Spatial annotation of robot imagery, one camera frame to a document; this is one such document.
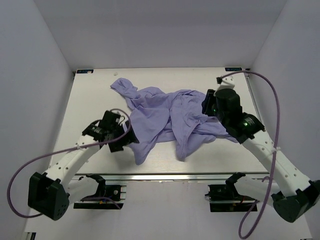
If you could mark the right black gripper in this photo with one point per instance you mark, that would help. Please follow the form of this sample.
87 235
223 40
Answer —
206 104

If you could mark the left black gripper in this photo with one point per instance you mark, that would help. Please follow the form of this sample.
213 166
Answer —
130 138

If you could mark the lilac zip jacket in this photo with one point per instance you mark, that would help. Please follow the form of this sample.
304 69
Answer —
159 117

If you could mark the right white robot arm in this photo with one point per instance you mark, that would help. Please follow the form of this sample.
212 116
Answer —
293 193

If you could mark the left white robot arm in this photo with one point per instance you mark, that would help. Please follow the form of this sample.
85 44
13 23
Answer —
50 193

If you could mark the right blue table label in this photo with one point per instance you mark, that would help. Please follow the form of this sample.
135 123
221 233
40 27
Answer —
233 69

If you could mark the blue table label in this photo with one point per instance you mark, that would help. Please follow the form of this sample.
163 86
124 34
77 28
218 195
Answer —
84 71
233 69

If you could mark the left blue table label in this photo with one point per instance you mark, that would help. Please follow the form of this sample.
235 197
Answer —
84 71

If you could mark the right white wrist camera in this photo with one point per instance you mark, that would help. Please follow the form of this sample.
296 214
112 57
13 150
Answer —
225 83

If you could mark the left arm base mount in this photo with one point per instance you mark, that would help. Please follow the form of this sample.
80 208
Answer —
107 196

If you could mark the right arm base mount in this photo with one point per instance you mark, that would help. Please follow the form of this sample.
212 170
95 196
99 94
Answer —
224 198

